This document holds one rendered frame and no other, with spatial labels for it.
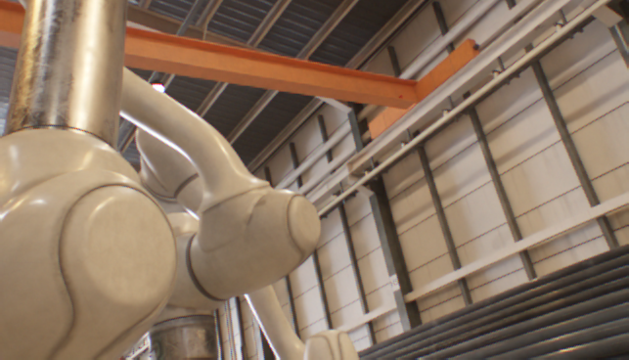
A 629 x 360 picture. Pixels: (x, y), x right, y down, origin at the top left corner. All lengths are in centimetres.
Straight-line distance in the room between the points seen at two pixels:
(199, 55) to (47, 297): 983
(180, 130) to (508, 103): 1138
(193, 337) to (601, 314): 163
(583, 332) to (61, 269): 197
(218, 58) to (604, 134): 603
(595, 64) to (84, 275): 1092
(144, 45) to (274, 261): 927
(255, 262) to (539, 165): 1087
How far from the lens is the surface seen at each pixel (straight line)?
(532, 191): 1163
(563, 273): 297
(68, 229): 51
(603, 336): 228
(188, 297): 88
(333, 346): 123
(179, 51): 1018
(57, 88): 67
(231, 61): 1051
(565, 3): 1075
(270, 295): 134
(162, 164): 132
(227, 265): 81
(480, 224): 1234
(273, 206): 78
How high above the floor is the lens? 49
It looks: 24 degrees up
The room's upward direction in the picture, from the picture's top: 12 degrees counter-clockwise
